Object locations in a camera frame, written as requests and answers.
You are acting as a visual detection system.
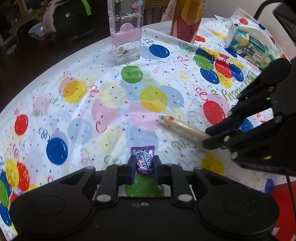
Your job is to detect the purple candy packet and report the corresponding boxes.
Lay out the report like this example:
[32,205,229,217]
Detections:
[131,146,155,174]

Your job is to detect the cream stick snack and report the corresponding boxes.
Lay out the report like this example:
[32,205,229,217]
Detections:
[160,115,211,141]

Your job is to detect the balloon birthday tablecloth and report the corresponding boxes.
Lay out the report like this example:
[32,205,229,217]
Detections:
[1,9,287,240]

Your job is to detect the teal tissue pack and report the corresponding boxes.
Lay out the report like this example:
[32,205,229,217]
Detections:
[225,24,281,70]

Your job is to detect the red white cardboard box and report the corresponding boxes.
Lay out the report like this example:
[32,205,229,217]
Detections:
[271,184,295,240]

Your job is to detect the orange juice bottle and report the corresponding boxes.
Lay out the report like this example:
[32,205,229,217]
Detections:
[170,0,207,43]

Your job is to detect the clear pink square bottle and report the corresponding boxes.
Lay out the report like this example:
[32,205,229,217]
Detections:
[107,0,144,65]

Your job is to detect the wooden chair with pink cloth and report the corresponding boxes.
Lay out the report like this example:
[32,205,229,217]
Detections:
[143,0,176,26]

